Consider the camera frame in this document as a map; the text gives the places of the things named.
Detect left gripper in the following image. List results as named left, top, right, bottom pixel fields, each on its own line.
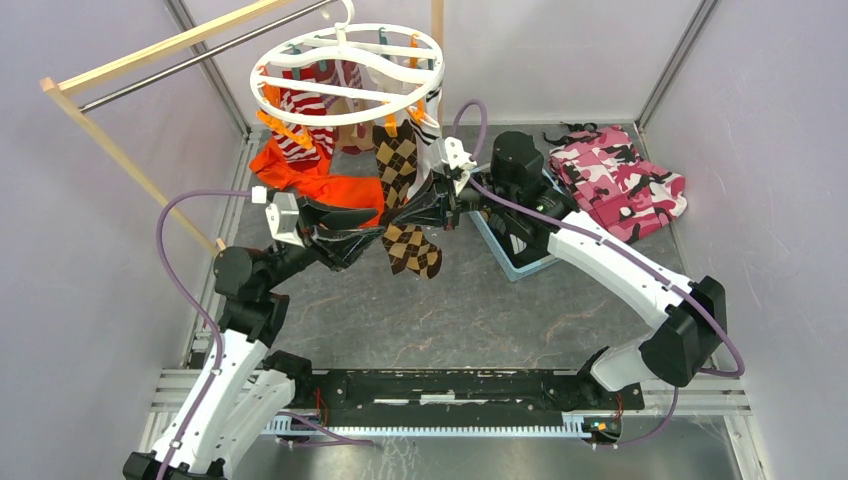
left=262, top=192, right=388, bottom=290

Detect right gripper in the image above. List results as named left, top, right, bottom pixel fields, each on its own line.
left=392, top=169, right=516, bottom=232

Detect brown argyle sock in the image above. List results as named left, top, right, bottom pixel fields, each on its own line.
left=372, top=120, right=418, bottom=209
left=382, top=224, right=442, bottom=279

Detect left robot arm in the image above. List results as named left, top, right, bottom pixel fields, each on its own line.
left=123, top=193, right=384, bottom=479

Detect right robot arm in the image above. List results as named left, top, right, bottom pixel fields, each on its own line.
left=389, top=131, right=728, bottom=408

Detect white round clip hanger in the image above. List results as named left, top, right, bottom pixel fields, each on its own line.
left=249, top=1, right=445, bottom=128

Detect orange cloth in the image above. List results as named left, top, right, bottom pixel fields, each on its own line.
left=249, top=134, right=385, bottom=227

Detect red white striped sock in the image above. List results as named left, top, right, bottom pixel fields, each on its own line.
left=263, top=85, right=335, bottom=168

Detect tan sock maroon toe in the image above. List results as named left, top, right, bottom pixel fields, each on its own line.
left=336, top=98, right=374, bottom=155

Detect light blue laundry basket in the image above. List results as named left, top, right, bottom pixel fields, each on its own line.
left=470, top=169, right=569, bottom=282

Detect pink camouflage trousers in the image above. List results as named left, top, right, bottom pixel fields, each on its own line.
left=542, top=123, right=688, bottom=244

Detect metal hanging rod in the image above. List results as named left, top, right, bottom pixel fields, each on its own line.
left=80, top=0, right=334, bottom=113

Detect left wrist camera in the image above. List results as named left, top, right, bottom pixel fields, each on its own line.
left=250, top=186, right=304, bottom=247

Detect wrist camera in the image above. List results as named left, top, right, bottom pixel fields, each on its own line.
left=250, top=186, right=304, bottom=247
left=441, top=136, right=477, bottom=180

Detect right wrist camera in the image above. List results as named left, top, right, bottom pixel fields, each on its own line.
left=441, top=136, right=477, bottom=180

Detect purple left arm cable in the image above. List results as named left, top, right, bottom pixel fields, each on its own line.
left=153, top=190, right=376, bottom=480

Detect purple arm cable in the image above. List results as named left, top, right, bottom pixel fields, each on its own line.
left=452, top=99, right=747, bottom=450
left=153, top=190, right=376, bottom=480

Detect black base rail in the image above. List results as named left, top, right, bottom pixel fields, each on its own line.
left=283, top=369, right=646, bottom=439

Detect wooden drying rack frame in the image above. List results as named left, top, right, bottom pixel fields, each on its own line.
left=39, top=0, right=445, bottom=256

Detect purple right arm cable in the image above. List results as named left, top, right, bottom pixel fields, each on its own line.
left=452, top=99, right=747, bottom=450

